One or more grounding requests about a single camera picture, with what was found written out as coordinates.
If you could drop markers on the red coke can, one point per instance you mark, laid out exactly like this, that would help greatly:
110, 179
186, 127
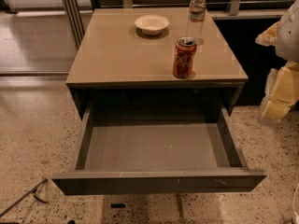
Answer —
185, 49

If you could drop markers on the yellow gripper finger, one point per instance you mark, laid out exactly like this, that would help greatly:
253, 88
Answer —
268, 37
281, 92

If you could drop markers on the grey cabinet with glossy top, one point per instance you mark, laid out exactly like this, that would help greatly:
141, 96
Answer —
115, 54

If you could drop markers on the clear plastic water bottle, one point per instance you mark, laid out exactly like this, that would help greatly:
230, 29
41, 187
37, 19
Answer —
195, 21

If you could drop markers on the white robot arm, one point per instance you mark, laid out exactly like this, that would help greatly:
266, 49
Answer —
287, 42

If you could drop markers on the small black floor object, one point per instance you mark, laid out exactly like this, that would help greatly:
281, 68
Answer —
117, 205

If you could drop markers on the white bowl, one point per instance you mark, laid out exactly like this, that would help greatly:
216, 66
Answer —
151, 24

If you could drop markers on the metal rod on floor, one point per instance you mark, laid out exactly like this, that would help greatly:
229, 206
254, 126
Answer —
32, 192

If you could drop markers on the open grey top drawer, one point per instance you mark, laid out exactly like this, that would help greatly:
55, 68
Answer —
153, 152

